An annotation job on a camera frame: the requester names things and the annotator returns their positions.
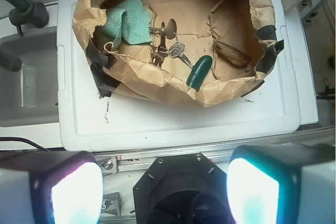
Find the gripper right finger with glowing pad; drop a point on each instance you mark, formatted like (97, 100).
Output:
(282, 183)

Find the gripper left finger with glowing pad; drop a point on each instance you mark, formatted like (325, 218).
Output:
(50, 187)

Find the brown wood chip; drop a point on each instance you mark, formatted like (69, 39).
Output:
(231, 54)

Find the white plastic lid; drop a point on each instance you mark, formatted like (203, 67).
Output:
(89, 122)

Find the clear plastic bin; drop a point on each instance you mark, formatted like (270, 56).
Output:
(29, 96)

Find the dark green plastic piece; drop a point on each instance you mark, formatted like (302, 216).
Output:
(199, 72)

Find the brown paper bag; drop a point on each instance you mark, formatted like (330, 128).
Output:
(248, 25)

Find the bunch of metal keys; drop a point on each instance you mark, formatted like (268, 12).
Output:
(169, 45)

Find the teal green cloth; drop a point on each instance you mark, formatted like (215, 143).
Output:
(128, 21)

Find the aluminium extrusion rail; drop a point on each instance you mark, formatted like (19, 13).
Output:
(122, 161)

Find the metal corner bracket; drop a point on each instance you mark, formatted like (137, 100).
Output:
(111, 204)

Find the black octagonal mount plate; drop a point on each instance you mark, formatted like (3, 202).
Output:
(182, 189)

